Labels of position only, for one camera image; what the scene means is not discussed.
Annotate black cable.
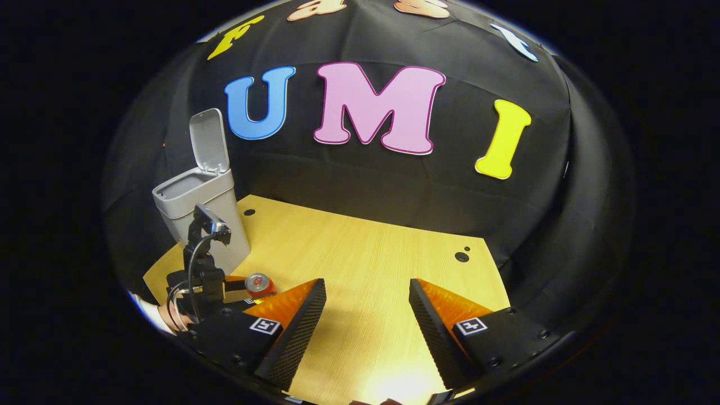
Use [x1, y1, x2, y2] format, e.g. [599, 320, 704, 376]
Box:
[187, 233, 221, 324]

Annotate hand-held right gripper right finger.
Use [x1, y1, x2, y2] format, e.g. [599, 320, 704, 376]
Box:
[409, 278, 563, 394]

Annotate white desktop garbage bin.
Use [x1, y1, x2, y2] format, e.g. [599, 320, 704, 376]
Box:
[152, 109, 252, 276]

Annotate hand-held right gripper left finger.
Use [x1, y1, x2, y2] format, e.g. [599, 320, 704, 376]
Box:
[186, 278, 327, 393]

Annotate black backdrop cloth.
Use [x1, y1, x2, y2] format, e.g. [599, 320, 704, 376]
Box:
[101, 0, 636, 338]

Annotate orange pop can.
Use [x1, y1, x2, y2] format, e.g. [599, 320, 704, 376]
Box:
[244, 273, 276, 299]

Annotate wooden desktop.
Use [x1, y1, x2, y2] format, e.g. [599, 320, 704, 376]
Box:
[143, 195, 511, 404]

